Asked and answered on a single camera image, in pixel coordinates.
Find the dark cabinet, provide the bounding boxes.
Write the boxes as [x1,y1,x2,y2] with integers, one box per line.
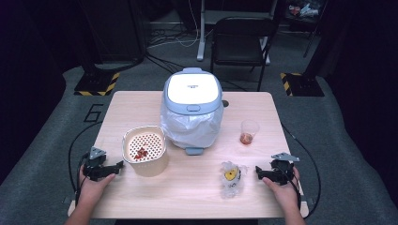
[78,0,148,65]

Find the person's right hand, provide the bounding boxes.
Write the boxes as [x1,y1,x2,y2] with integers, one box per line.
[262,166,302,210]

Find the black folding chair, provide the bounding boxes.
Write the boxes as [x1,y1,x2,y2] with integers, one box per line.
[209,16,278,93]

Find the white and blue trash can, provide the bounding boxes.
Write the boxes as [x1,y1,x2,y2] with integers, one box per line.
[160,67,225,157]

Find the clear yellow wrapper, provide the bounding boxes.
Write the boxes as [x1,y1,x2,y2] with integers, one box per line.
[219,160,249,200]

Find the beige strainer bowl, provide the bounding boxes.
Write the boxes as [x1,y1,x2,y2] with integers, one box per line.
[121,125,170,178]

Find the red food scraps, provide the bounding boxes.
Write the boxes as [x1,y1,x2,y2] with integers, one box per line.
[239,132,254,146]
[133,146,150,161]

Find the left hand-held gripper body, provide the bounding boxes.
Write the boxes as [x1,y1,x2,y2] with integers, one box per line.
[82,146,110,183]

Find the white floor cable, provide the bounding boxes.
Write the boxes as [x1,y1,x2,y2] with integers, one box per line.
[146,0,201,50]

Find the black yellow striped stand base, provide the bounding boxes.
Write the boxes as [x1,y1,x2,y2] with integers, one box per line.
[73,71,121,98]
[280,71,326,98]

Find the clear plastic cup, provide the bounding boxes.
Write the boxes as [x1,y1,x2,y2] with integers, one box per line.
[239,119,261,146]

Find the pile of colourful clutter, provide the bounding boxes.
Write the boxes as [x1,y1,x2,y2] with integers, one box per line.
[286,2,321,19]

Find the white trash bag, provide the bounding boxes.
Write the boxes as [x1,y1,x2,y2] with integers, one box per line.
[160,99,225,150]

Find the person's left hand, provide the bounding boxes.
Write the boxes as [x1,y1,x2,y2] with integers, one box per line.
[78,163,117,202]

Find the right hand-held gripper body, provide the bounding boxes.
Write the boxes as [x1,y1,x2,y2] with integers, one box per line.
[269,151,300,187]

